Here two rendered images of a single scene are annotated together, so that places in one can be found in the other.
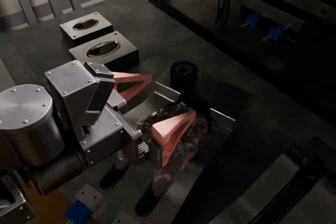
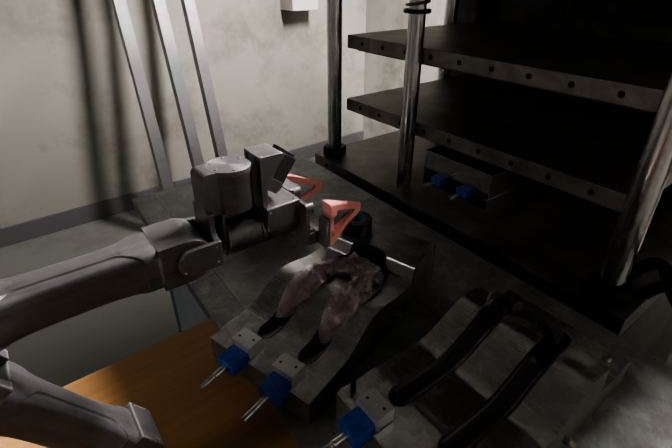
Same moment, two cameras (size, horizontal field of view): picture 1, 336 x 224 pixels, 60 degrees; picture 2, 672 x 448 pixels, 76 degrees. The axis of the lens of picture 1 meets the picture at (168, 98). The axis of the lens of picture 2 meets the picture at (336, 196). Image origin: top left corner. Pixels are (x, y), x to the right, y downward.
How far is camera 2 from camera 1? 0.32 m
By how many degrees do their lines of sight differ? 18
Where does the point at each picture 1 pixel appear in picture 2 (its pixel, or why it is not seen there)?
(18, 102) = (226, 162)
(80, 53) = not seen: hidden behind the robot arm
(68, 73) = (262, 149)
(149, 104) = (317, 256)
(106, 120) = (284, 196)
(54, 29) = not seen: hidden behind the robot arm
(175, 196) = (344, 343)
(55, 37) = not seen: hidden behind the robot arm
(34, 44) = (184, 204)
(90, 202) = (248, 344)
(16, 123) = (227, 170)
